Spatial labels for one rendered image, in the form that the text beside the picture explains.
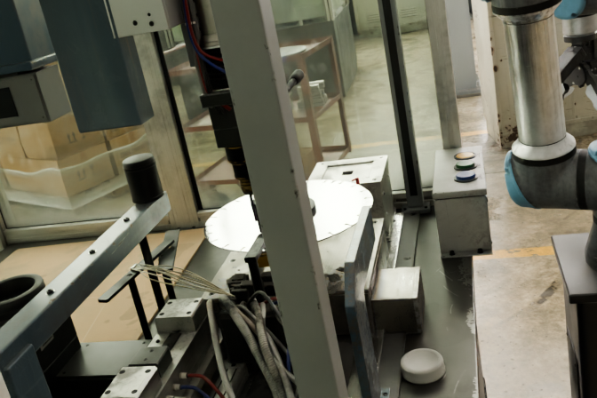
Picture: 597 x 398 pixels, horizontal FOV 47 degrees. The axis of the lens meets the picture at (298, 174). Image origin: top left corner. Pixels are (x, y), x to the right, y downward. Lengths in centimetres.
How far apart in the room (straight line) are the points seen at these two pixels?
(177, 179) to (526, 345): 134
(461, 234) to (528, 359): 106
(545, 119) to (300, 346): 80
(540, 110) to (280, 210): 80
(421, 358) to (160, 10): 67
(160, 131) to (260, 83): 131
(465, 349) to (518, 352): 130
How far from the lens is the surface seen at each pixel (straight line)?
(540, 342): 254
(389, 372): 115
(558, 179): 135
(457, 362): 117
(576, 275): 140
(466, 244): 147
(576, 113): 449
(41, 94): 120
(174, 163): 186
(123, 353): 125
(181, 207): 190
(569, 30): 171
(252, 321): 107
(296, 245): 58
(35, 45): 121
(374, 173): 157
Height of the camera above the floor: 143
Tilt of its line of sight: 19 degrees down
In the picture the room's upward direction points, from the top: 11 degrees counter-clockwise
